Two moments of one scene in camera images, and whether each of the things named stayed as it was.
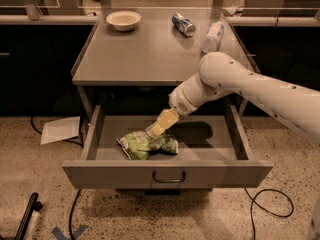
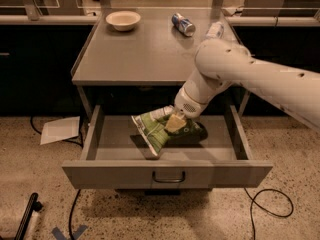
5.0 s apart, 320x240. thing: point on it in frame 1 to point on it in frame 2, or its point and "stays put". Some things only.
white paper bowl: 123,20 stays put
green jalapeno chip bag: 139,145 to 152,124
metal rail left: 17,19 stays put
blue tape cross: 62,236 stays put
